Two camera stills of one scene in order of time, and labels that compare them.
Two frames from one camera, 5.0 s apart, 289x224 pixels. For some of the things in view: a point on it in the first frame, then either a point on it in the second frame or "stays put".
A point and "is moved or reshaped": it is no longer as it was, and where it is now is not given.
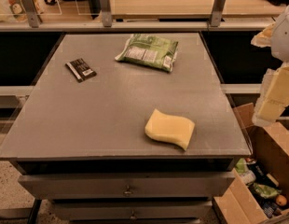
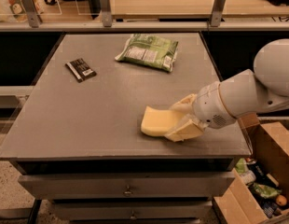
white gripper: (284, 39) → (207, 105)
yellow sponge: (170, 128) is moved or reshaped
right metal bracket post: (218, 6) stays put
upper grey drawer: (181, 184) stays put
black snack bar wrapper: (80, 70) stays put
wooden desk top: (186, 1) stays put
